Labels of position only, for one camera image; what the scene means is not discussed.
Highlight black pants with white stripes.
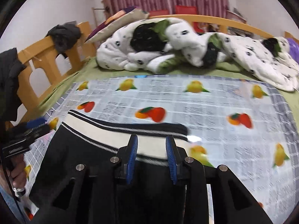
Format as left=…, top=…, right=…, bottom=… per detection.
left=29, top=109, right=212, bottom=224

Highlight person's left hand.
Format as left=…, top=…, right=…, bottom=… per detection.
left=0, top=154, right=27, bottom=196

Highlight fruit print plastic table cover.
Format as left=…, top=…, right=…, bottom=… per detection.
left=21, top=74, right=299, bottom=224

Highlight green bed sheet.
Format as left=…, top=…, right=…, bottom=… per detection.
left=21, top=57, right=299, bottom=122

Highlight dark cloth on bedpost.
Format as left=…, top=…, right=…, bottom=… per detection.
left=46, top=23, right=81, bottom=59

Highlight white floral green quilt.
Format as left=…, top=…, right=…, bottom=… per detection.
left=96, top=18, right=298, bottom=91

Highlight orange purple cushion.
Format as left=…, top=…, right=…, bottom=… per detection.
left=85, top=6, right=150, bottom=43

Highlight red chair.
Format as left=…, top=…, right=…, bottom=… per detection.
left=149, top=10, right=170, bottom=17
left=175, top=4, right=205, bottom=34

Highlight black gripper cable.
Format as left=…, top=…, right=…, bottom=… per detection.
left=0, top=156, right=28, bottom=224

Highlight wooden bed frame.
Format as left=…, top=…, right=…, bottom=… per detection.
left=4, top=14, right=299, bottom=130

